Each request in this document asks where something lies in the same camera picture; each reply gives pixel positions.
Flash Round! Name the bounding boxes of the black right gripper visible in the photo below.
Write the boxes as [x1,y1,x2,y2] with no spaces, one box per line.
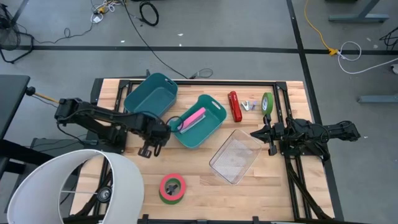
[250,113,285,157]

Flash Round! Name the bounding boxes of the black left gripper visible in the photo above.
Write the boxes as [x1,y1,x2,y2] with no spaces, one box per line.
[137,118,172,159]

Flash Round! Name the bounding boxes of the pink tape roll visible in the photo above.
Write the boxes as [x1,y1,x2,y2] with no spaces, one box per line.
[159,173,187,202]

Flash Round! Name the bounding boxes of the red stapler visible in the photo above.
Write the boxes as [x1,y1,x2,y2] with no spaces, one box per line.
[227,90,243,123]

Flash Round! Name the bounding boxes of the pink stapler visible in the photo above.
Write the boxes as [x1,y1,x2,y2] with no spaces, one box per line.
[177,106,207,134]

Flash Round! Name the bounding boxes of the clear plastic bin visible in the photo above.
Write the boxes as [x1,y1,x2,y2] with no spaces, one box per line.
[208,129,262,187]

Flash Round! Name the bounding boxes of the white lamp shade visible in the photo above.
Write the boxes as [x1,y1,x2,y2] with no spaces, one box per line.
[6,148,146,224]

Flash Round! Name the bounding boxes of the dark teal plastic bin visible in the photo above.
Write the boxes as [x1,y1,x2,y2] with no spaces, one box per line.
[123,72,179,119]

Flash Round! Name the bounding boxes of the light teal plastic bin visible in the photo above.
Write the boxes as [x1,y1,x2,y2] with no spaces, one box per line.
[169,94,228,149]

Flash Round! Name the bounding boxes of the grey straight desk foot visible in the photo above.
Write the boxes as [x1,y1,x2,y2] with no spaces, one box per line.
[357,95,398,104]

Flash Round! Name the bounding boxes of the black desk leg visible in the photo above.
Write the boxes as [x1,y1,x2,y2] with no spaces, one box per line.
[0,139,56,180]

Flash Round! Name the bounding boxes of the wooden stick black knob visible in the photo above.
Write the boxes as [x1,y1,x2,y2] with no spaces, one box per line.
[26,86,60,104]

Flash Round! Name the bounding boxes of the black desk top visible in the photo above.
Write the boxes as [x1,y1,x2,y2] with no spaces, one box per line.
[0,74,31,139]

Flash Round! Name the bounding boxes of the grey T-shaped desk foot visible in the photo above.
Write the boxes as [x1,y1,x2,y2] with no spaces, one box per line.
[328,0,390,23]

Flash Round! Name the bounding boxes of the black floor fan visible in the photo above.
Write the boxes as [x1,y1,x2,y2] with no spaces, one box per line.
[0,2,35,65]

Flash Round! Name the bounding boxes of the black aluminium table frame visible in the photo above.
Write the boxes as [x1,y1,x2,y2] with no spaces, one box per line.
[70,70,335,224]

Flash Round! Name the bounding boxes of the grey cable loop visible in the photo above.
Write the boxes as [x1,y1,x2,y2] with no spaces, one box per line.
[188,68,214,80]

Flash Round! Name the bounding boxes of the yellow extension cable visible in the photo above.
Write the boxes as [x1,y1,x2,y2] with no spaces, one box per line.
[303,0,340,57]

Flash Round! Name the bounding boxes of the white floor cable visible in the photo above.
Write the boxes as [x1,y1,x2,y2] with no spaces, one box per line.
[337,40,398,75]

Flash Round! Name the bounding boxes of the long black floor cable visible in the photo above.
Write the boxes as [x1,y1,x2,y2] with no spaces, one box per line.
[122,0,190,79]

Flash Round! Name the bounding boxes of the black cable coil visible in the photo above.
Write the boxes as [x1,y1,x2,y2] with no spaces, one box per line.
[139,1,160,27]

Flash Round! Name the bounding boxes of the thin black floor cable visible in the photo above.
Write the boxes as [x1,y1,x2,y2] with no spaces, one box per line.
[30,21,96,45]

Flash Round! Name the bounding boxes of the white cable bundle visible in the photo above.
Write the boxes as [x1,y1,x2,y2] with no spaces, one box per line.
[93,0,125,15]

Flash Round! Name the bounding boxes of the black cable bundle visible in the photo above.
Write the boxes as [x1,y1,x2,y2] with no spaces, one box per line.
[379,26,398,50]

